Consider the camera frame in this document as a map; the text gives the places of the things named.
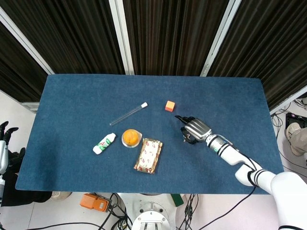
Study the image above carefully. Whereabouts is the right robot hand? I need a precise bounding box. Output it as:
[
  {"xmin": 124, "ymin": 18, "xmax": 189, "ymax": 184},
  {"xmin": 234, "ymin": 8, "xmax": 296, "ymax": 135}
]
[{"xmin": 174, "ymin": 115, "xmax": 213, "ymax": 146}]

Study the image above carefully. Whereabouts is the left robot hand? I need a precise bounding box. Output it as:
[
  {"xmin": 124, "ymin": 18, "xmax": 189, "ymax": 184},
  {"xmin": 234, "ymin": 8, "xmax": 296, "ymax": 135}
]
[{"xmin": 0, "ymin": 121, "xmax": 26, "ymax": 175}]

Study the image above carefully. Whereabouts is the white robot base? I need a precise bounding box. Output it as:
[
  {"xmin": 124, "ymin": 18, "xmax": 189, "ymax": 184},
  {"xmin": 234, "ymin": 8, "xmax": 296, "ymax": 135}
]
[{"xmin": 131, "ymin": 193, "xmax": 178, "ymax": 230}]

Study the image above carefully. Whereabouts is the orange yellow foam cube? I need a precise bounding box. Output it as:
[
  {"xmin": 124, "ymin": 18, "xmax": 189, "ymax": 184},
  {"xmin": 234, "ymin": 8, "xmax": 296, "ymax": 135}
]
[{"xmin": 165, "ymin": 100, "xmax": 176, "ymax": 113}]

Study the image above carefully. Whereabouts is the black trouser leg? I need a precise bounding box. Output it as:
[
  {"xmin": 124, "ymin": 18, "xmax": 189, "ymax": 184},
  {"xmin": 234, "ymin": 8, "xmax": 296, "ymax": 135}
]
[{"xmin": 0, "ymin": 148, "xmax": 53, "ymax": 207}]

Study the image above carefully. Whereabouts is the gold red snack package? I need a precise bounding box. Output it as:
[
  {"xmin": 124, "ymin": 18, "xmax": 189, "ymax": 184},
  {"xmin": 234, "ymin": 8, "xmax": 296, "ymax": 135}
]
[{"xmin": 133, "ymin": 137, "xmax": 164, "ymax": 173}]

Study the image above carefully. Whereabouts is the orange fruit jelly cup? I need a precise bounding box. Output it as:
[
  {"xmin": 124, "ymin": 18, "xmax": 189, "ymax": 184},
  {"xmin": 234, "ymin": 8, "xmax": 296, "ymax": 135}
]
[{"xmin": 121, "ymin": 128, "xmax": 142, "ymax": 149}]

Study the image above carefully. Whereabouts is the grey worn shoe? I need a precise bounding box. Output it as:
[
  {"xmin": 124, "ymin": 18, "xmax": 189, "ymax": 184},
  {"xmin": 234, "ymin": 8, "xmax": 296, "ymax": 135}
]
[{"xmin": 51, "ymin": 191, "xmax": 72, "ymax": 202}]

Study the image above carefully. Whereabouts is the glass test tube white cap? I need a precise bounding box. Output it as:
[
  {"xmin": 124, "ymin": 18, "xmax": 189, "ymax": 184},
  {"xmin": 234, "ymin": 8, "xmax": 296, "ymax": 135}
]
[{"xmin": 109, "ymin": 102, "xmax": 148, "ymax": 127}]

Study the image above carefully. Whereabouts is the green block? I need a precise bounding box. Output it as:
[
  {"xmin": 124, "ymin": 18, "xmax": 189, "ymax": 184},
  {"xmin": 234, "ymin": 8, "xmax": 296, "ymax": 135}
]
[{"xmin": 170, "ymin": 194, "xmax": 184, "ymax": 207}]

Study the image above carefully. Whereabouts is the blue table cloth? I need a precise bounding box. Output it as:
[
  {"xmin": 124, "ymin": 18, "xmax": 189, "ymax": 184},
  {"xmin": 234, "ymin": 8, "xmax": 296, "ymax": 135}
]
[{"xmin": 15, "ymin": 73, "xmax": 285, "ymax": 195}]

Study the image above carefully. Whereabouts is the dark pleated curtain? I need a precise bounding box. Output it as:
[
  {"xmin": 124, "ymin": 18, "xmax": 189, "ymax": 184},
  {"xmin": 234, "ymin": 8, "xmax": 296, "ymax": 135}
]
[
  {"xmin": 0, "ymin": 21, "xmax": 48, "ymax": 104},
  {"xmin": 206, "ymin": 0, "xmax": 307, "ymax": 111},
  {"xmin": 0, "ymin": 0, "xmax": 126, "ymax": 75},
  {"xmin": 122, "ymin": 0, "xmax": 230, "ymax": 77}
]

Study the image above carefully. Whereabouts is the white green drink bottle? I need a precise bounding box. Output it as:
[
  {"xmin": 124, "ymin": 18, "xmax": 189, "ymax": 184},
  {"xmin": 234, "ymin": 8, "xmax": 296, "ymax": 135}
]
[{"xmin": 92, "ymin": 133, "xmax": 117, "ymax": 155}]

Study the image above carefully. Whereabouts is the beige sneaker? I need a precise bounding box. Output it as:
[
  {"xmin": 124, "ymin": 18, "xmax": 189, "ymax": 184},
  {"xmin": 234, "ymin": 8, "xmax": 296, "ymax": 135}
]
[{"xmin": 285, "ymin": 123, "xmax": 303, "ymax": 156}]

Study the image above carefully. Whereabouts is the black electronic box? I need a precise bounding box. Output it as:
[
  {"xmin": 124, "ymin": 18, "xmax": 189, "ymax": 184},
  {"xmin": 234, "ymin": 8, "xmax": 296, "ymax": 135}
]
[{"xmin": 285, "ymin": 112, "xmax": 307, "ymax": 126}]

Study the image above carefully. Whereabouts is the orange foot pedal box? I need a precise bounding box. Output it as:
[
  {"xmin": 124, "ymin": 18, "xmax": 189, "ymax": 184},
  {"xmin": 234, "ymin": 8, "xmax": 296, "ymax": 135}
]
[{"xmin": 80, "ymin": 193, "xmax": 112, "ymax": 213}]

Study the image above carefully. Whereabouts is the khaki trouser leg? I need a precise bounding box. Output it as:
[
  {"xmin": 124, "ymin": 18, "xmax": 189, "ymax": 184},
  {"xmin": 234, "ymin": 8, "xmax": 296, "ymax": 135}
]
[{"xmin": 290, "ymin": 127, "xmax": 307, "ymax": 154}]

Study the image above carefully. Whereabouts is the black cable bundle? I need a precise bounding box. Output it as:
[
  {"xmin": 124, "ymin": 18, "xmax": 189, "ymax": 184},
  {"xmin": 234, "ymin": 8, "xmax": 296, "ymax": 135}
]
[{"xmin": 183, "ymin": 194, "xmax": 200, "ymax": 230}]

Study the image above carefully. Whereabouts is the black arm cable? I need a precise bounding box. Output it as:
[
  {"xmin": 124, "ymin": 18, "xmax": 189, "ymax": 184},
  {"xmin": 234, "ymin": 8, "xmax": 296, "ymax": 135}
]
[{"xmin": 201, "ymin": 185, "xmax": 257, "ymax": 230}]

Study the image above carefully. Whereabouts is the black floor cable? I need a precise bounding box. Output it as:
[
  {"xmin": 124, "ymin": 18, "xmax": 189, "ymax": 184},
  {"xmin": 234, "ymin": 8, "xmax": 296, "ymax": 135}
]
[{"xmin": 0, "ymin": 221, "xmax": 134, "ymax": 230}]

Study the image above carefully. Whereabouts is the white frame post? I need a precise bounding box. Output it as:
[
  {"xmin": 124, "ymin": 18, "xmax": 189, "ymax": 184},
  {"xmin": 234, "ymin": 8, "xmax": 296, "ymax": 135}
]
[
  {"xmin": 108, "ymin": 0, "xmax": 135, "ymax": 75},
  {"xmin": 200, "ymin": 0, "xmax": 242, "ymax": 77},
  {"xmin": 0, "ymin": 6, "xmax": 55, "ymax": 75}
]

